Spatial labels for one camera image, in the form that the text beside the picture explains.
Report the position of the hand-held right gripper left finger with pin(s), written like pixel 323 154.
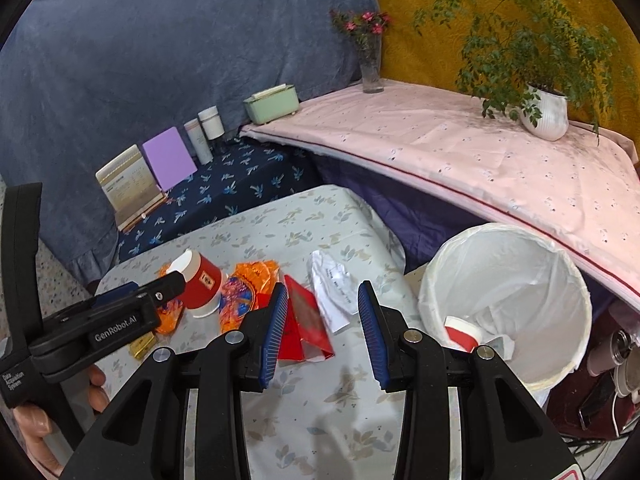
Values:
pixel 275 332

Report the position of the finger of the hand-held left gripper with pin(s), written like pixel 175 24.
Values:
pixel 117 292
pixel 160 292

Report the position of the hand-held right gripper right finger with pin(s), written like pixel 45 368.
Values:
pixel 372 340

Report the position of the red paper cup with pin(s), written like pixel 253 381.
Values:
pixel 462 337
pixel 205 285

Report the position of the white lined trash bin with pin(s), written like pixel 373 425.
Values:
pixel 525 280

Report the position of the person's left hand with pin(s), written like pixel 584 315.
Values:
pixel 35 425

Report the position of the orange snack wrapper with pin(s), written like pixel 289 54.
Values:
pixel 240 300
pixel 170 321

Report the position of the gold cigarette box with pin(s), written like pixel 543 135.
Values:
pixel 142 346

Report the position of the white paper receipt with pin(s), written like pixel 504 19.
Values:
pixel 330 285

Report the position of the leaf-print tablecloth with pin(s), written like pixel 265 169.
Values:
pixel 310 420

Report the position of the beige open book box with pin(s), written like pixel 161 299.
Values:
pixel 125 185

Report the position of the dark purple cloth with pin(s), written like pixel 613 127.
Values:
pixel 415 220

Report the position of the purple card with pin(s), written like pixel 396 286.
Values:
pixel 167 160

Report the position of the navy leaf-print cloth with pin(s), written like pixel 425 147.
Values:
pixel 240 185

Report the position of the white tube bottle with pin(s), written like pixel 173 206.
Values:
pixel 199 142

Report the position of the white jar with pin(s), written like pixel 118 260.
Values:
pixel 211 122

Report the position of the pink dotted cloth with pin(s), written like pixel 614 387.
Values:
pixel 450 150

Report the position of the green tissue box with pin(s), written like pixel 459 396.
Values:
pixel 270 107

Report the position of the pink bottle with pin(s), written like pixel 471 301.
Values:
pixel 602 359

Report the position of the black smartphone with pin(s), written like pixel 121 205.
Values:
pixel 597 400

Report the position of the blue-grey blanket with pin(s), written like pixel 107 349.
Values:
pixel 150 50

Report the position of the glass jar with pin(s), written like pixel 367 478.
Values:
pixel 624 344

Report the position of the glass vase with red flowers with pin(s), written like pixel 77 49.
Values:
pixel 371 77

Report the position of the yellow patterned cloth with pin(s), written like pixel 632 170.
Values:
pixel 400 60

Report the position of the green plant in white pot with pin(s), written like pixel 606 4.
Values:
pixel 547 115

